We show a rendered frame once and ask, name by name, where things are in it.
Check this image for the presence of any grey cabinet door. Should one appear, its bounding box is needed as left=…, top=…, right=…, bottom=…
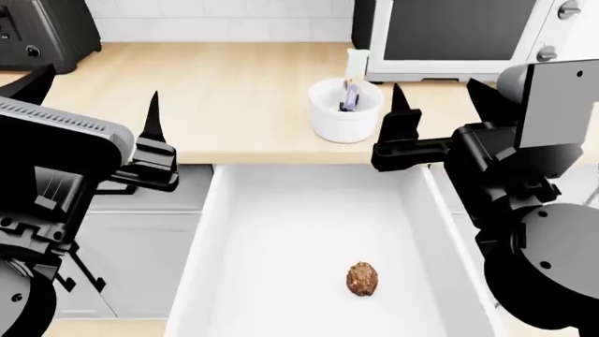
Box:
left=54, top=210, right=203, bottom=321

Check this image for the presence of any white open drawer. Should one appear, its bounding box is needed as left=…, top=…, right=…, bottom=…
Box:
left=163, top=162, right=507, bottom=337

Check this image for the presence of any white purple wrapped bar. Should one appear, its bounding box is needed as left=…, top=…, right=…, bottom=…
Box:
left=337, top=48, right=372, bottom=114

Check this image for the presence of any black toaster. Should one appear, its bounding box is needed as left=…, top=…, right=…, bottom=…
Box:
left=0, top=0, right=104, bottom=76

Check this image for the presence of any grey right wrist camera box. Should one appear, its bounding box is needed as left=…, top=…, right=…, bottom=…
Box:
left=494, top=57, right=599, bottom=153

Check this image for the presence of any grey cabinet drawer front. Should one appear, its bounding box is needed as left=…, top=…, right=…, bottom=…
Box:
left=87, top=163, right=217, bottom=213

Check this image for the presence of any white microwave oven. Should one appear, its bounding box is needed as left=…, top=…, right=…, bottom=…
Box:
left=350, top=0, right=599, bottom=84

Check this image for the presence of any white cylindrical utensil holder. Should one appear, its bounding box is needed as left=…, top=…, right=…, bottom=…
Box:
left=307, top=77, right=386, bottom=145

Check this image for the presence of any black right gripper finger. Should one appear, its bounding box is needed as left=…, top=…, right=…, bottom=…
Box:
left=371, top=81, right=454, bottom=174
left=466, top=77, right=518, bottom=125

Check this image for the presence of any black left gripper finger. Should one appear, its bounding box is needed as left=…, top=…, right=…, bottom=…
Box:
left=0, top=62, right=58, bottom=107
left=111, top=90, right=181, bottom=194

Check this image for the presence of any brown round walnut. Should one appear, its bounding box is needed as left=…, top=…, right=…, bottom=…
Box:
left=345, top=259, right=380, bottom=300

